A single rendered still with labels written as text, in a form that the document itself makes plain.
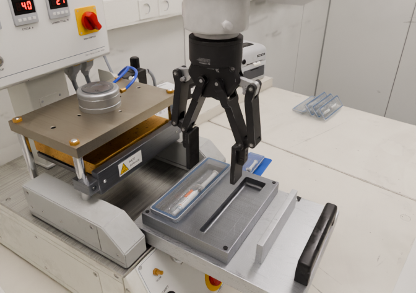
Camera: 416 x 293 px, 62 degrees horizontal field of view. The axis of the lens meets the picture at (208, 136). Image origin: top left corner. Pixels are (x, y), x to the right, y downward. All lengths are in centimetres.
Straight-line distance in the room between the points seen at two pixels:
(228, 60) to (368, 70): 261
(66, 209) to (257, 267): 32
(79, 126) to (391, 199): 86
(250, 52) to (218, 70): 113
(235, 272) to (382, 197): 67
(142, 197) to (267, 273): 31
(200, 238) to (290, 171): 64
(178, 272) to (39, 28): 53
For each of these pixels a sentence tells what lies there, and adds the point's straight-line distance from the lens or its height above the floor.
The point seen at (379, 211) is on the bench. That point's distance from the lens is 107.
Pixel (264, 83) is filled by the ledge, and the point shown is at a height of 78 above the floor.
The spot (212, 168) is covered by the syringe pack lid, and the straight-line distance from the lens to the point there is 68.
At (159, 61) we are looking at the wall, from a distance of 159.
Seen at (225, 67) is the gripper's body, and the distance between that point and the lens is 47.
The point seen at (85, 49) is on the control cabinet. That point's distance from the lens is 84.
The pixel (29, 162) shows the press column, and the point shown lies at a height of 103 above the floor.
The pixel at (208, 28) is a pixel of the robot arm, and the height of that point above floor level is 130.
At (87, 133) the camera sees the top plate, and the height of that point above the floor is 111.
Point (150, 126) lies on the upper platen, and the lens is 72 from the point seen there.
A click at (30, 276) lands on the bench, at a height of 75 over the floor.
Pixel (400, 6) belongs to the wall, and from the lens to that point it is 291.
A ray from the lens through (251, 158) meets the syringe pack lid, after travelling 114.
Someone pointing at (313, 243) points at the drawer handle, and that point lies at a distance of 55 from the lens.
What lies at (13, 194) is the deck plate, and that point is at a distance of 83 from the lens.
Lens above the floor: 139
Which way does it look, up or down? 30 degrees down
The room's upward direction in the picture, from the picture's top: straight up
